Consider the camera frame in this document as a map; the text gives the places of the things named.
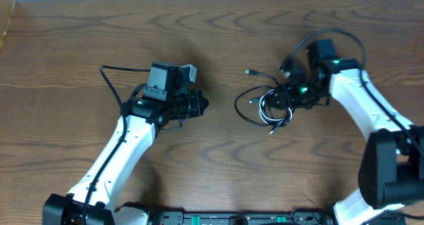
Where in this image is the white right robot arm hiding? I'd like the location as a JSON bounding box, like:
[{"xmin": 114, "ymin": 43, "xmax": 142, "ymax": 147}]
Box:
[{"xmin": 271, "ymin": 58, "xmax": 423, "ymax": 224}]

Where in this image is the black USB cable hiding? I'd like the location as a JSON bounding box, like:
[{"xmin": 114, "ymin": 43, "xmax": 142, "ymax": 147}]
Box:
[
  {"xmin": 257, "ymin": 88, "xmax": 295, "ymax": 135},
  {"xmin": 234, "ymin": 69, "xmax": 282, "ymax": 128}
]

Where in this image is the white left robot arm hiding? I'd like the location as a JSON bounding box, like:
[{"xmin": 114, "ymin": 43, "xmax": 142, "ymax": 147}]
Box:
[{"xmin": 42, "ymin": 87, "xmax": 209, "ymax": 224}]

